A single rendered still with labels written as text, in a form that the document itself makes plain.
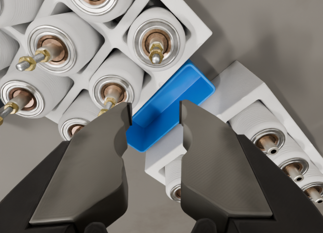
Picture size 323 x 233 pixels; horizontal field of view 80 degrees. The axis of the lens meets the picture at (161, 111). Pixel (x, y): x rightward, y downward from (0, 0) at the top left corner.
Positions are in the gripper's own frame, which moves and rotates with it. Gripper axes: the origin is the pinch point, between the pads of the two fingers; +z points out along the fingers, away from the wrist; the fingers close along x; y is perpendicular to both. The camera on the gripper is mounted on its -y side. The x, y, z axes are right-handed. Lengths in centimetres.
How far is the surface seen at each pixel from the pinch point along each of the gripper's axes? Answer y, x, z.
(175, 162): 33.5, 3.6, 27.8
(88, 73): 7.4, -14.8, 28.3
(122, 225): 97, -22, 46
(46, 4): -5.5, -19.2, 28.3
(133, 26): -2.1, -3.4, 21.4
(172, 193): 37.5, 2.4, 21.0
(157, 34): -0.9, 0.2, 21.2
